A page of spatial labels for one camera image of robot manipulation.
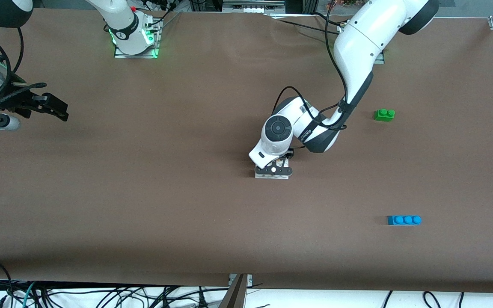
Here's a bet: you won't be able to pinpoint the blue three-stud block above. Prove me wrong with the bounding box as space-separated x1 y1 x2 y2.
387 215 422 226

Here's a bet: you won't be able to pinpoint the silver metal rack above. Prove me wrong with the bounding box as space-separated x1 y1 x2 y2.
222 0 285 14

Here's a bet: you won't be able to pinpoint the small orange red objects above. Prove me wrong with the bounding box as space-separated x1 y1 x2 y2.
326 0 358 11

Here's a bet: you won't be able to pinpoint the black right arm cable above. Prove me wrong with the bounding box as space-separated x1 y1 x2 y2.
0 26 49 113

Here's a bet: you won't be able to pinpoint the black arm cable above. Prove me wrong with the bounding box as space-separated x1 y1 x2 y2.
272 0 352 131
0 26 49 113

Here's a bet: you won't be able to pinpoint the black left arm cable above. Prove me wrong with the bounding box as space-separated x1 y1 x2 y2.
272 0 352 131

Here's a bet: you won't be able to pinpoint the black cable on table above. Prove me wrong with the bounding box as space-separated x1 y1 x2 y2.
268 12 341 35

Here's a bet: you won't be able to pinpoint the dark metal post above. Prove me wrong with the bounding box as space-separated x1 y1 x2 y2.
219 274 249 308

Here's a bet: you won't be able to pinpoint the teal floor cable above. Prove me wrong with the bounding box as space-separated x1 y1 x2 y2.
22 281 37 308

